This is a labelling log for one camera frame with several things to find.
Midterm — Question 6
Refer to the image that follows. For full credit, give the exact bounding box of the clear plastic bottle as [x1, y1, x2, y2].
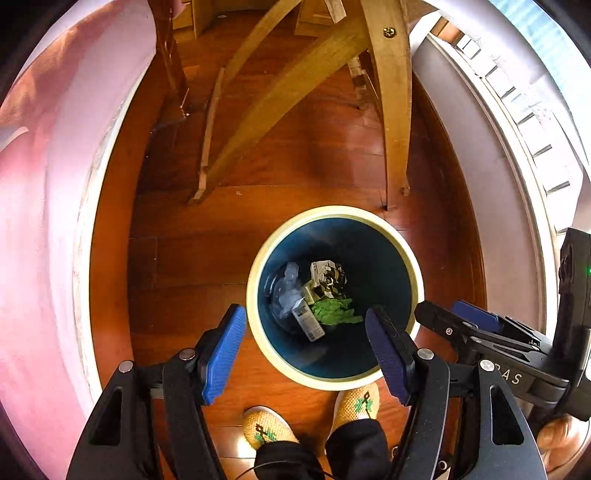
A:
[270, 262, 326, 343]

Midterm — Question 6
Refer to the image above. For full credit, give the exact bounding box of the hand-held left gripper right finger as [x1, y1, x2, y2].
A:
[365, 305, 548, 480]

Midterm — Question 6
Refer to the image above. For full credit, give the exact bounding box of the person's right hand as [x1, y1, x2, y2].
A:
[537, 413, 575, 467]

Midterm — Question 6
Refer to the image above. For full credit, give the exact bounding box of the printed paper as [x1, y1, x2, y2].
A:
[301, 260, 349, 303]

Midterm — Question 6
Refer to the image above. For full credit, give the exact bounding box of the wooden sideboard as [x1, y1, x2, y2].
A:
[172, 0, 218, 40]

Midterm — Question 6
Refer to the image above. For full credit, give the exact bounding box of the green paper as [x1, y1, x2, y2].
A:
[310, 298, 365, 326]

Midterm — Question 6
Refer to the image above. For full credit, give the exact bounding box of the dark wooden bed frame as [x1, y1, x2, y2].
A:
[148, 0, 192, 123]

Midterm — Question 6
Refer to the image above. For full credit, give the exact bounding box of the pink bed blanket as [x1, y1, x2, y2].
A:
[0, 0, 162, 480]

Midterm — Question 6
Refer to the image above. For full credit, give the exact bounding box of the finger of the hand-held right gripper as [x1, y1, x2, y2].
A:
[451, 300, 552, 346]
[414, 300, 536, 366]

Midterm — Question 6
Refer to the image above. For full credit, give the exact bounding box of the person's leg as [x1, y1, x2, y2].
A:
[324, 419, 393, 480]
[254, 440, 326, 480]

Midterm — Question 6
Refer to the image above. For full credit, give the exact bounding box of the blue cream-rimmed waste bin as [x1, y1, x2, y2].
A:
[246, 205, 424, 392]

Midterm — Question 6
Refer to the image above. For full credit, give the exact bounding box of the person's left leg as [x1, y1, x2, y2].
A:
[254, 440, 326, 480]

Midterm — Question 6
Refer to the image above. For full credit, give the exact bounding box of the person's right leg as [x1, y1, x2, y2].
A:
[324, 419, 393, 480]

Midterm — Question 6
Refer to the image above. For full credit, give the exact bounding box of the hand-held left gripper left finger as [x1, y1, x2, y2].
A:
[67, 303, 247, 480]

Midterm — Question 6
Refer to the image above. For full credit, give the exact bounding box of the yellow knitted slipper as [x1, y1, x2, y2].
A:
[330, 382, 380, 432]
[242, 406, 301, 455]

